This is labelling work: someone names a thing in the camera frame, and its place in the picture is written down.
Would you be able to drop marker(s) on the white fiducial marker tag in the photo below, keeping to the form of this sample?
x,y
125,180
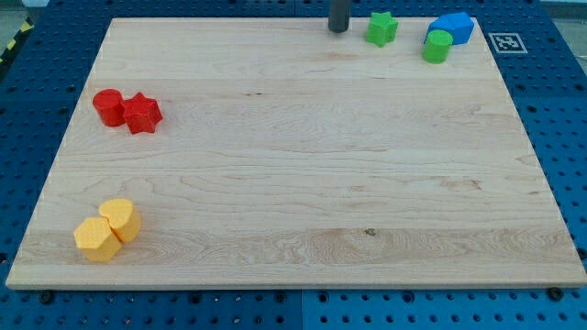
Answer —
x,y
507,43

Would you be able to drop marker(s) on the green cylinder block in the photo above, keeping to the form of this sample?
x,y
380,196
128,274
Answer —
x,y
437,46

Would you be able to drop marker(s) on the yellow black hazard tape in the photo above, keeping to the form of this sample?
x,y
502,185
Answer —
x,y
16,43

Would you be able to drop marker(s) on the wooden board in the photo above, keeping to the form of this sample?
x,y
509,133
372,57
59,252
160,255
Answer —
x,y
291,158

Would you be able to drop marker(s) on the red star block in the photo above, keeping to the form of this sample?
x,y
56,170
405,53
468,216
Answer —
x,y
141,114

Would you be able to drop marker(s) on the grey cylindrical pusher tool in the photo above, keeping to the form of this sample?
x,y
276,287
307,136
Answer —
x,y
338,16

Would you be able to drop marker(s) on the yellow heart block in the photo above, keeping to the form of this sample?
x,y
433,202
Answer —
x,y
123,218

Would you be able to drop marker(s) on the blue triangle block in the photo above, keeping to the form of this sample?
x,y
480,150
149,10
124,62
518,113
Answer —
x,y
459,25

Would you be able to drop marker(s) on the yellow hexagon block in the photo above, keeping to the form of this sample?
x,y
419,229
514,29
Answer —
x,y
96,240

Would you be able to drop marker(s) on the green star block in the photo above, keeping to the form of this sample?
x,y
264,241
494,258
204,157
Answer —
x,y
381,29

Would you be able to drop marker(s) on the red cylinder block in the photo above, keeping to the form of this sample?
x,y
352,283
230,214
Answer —
x,y
108,104

